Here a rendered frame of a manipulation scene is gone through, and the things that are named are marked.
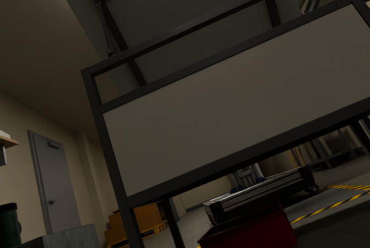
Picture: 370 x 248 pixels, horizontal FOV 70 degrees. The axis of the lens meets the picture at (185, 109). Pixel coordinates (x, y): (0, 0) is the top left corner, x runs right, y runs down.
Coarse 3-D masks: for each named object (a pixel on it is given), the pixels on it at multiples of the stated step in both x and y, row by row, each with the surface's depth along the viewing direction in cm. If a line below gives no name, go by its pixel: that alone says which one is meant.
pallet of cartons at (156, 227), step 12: (156, 204) 576; (108, 216) 552; (120, 216) 550; (144, 216) 510; (156, 216) 542; (120, 228) 509; (144, 228) 504; (156, 228) 501; (108, 240) 506; (120, 240) 503
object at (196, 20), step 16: (240, 0) 114; (256, 0) 114; (208, 16) 115; (224, 16) 116; (176, 32) 116; (192, 32) 118; (144, 48) 117; (96, 64) 119; (112, 64) 118; (96, 96) 115
